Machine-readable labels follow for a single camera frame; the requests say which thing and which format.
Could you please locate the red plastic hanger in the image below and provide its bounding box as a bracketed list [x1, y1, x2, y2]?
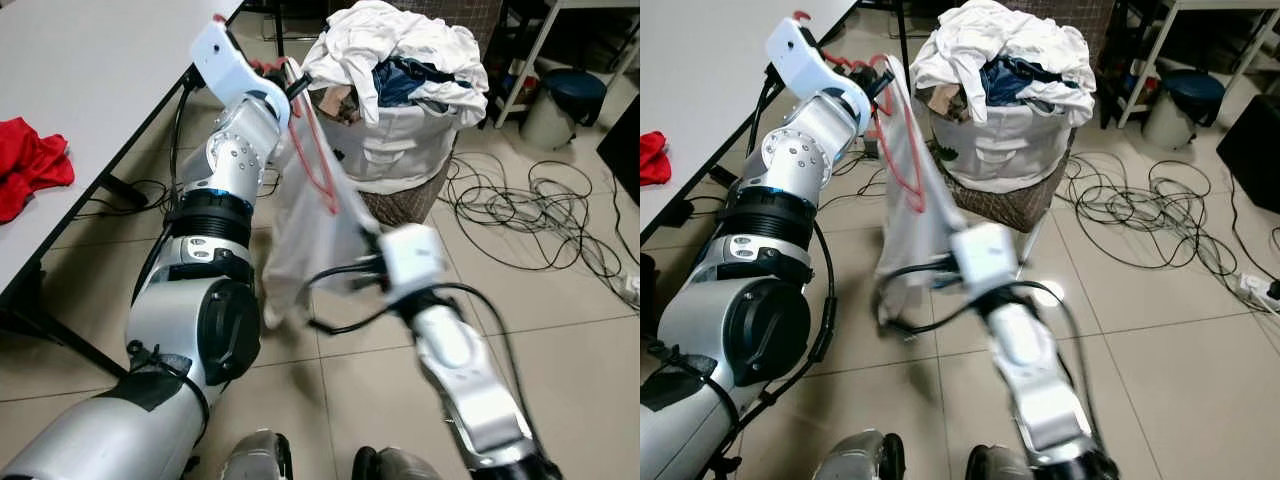
[792, 10, 929, 216]
[213, 12, 346, 216]

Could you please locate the red t-shirt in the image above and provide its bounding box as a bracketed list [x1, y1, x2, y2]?
[0, 117, 76, 224]
[640, 130, 673, 188]

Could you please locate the brown wicker basket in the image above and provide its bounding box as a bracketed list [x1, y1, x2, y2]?
[355, 150, 456, 229]
[960, 150, 1066, 233]

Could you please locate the dark blue garment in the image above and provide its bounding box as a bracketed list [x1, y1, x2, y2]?
[980, 55, 1071, 109]
[372, 55, 466, 109]

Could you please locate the white clothes pile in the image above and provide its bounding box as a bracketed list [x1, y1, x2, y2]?
[300, 0, 491, 126]
[910, 0, 1099, 126]

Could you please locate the white fabric laundry bag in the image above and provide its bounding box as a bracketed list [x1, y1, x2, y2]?
[325, 95, 471, 196]
[930, 95, 1076, 196]

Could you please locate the white table with black legs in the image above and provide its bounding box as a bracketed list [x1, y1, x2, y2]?
[640, 0, 861, 236]
[0, 0, 246, 376]

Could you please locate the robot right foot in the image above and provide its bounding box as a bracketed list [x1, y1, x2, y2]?
[350, 445, 446, 480]
[965, 445, 1051, 480]

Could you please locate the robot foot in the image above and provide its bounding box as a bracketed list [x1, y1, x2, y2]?
[812, 430, 906, 480]
[350, 445, 446, 480]
[220, 430, 294, 480]
[965, 445, 1051, 480]

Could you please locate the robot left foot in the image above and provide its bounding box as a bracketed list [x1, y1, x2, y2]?
[812, 430, 906, 480]
[220, 430, 294, 480]

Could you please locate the black power adapter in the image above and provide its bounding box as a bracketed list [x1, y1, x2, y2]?
[660, 198, 701, 229]
[100, 175, 151, 211]

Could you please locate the grey bin with blue lid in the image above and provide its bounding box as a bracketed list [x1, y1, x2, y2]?
[1142, 68, 1227, 151]
[520, 68, 608, 151]

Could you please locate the black flat box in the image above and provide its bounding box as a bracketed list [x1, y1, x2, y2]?
[597, 95, 641, 206]
[1215, 95, 1280, 213]

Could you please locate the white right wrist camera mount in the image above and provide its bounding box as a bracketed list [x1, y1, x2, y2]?
[950, 222, 1021, 299]
[380, 224, 448, 301]

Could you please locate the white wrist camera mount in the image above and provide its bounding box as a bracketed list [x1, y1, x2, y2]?
[765, 18, 873, 109]
[190, 20, 291, 113]
[950, 222, 1021, 299]
[380, 224, 448, 301]

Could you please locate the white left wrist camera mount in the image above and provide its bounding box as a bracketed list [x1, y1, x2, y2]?
[190, 20, 291, 113]
[765, 18, 873, 109]

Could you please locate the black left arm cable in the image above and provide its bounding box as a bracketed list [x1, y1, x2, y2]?
[700, 60, 841, 480]
[165, 65, 201, 201]

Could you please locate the black floor cable tangle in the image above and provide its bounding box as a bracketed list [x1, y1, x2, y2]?
[440, 150, 641, 301]
[1060, 150, 1280, 301]

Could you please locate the white frame shelf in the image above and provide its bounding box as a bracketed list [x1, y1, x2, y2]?
[1100, 0, 1280, 129]
[490, 0, 641, 129]

